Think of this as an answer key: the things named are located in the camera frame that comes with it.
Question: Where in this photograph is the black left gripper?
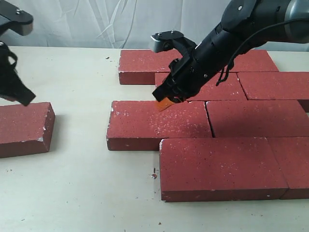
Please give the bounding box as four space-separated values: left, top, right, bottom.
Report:
0 42 36 106

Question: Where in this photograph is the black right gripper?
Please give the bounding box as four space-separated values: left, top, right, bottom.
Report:
153 24 239 112

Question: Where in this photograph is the red brick with white scuffs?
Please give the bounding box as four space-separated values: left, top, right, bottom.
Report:
106 101 212 151

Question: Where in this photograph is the right robot arm black grey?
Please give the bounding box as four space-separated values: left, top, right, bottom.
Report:
152 0 309 111

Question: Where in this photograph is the red brick underneath stack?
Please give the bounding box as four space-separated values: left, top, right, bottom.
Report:
0 102 56 158

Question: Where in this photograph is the red brick back row left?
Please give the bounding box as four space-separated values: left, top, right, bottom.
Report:
118 49 181 85

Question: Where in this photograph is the red brick second row right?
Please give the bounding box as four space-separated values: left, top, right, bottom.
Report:
237 72 309 112

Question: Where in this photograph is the red brick back row right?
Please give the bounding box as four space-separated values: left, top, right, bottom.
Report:
230 50 279 73

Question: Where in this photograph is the white wrinkled backdrop cloth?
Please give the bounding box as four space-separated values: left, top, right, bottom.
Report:
0 0 309 52

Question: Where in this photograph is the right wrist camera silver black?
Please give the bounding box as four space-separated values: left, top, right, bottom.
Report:
150 30 197 56

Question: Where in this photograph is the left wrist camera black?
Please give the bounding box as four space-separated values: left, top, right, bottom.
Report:
0 0 34 36

